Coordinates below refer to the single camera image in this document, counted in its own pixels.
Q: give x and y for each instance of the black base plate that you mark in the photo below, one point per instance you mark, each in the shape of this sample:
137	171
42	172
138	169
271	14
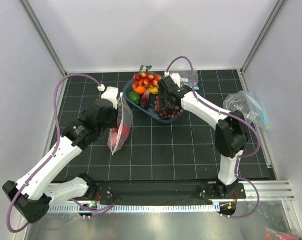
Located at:
168	192

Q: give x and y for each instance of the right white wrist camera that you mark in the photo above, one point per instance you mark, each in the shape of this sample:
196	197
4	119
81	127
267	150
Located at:
175	77

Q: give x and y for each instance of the clear dotted zip bag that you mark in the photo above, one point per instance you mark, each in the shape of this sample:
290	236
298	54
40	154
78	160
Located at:
125	115

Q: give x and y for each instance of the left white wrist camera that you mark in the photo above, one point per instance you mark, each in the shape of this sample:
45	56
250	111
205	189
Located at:
109	93

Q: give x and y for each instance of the perforated metal rail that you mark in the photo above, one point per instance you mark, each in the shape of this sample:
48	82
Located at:
71	207

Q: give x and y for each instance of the red packaged item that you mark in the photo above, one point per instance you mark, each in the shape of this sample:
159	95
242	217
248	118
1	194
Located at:
272	234

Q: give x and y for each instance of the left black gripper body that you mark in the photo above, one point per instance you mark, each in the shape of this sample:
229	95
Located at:
112	121

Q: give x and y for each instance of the crumpled clear zip bag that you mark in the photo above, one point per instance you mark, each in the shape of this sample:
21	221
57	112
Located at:
251	109

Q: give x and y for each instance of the red apple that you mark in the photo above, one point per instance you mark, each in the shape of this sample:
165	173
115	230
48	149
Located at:
125	130

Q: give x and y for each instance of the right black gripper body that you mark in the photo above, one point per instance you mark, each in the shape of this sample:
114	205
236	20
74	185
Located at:
167	100

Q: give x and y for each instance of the blue plastic basket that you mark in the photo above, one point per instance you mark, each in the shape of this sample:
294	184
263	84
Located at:
149	110

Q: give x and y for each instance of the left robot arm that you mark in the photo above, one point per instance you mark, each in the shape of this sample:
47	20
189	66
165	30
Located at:
32	195

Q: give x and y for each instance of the dark red grape bunch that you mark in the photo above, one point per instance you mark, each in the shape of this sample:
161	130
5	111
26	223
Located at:
168	112

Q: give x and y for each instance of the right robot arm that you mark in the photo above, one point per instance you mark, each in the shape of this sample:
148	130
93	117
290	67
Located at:
230	129

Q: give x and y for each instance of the green lime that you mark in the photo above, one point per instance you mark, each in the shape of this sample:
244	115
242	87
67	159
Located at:
134	97

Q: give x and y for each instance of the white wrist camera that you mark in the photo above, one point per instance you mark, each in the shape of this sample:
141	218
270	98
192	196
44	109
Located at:
109	93
175	77

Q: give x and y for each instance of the flat zip bag blue zipper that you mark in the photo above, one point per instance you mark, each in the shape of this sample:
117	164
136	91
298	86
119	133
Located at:
189	78

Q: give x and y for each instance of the red cherry bunch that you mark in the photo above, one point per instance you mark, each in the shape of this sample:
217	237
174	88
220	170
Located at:
146	79

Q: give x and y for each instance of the orange fruit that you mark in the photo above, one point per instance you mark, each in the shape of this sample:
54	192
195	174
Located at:
140	89

